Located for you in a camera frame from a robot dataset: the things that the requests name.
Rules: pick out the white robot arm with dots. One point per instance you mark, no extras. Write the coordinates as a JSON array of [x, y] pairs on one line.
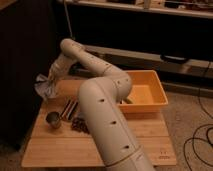
[[98, 97]]

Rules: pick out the small metal cup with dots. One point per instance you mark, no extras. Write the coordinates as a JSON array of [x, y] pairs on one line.
[[53, 119]]

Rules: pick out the utensils in yellow bin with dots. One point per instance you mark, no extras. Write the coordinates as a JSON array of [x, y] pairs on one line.
[[126, 101]]

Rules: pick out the striped snack packet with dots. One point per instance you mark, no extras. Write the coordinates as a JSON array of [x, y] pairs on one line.
[[69, 110]]

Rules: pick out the yellow plastic bin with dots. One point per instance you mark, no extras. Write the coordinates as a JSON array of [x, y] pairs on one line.
[[147, 94]]

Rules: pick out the dark brown snack bag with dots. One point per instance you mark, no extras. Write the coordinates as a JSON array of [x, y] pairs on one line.
[[79, 125]]

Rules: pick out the wooden table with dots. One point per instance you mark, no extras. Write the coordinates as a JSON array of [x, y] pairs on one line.
[[64, 147]]

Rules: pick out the grey metal shelf rail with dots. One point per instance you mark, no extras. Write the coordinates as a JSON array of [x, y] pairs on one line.
[[145, 60]]

